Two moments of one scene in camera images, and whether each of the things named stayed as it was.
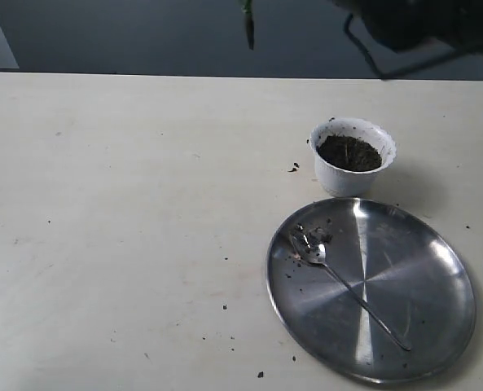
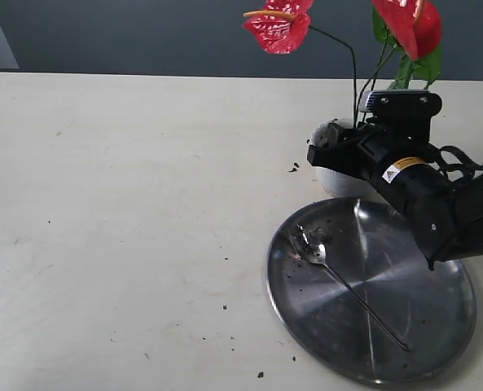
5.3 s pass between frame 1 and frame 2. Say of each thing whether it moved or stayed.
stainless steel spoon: stayed
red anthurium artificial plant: moved
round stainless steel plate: stayed
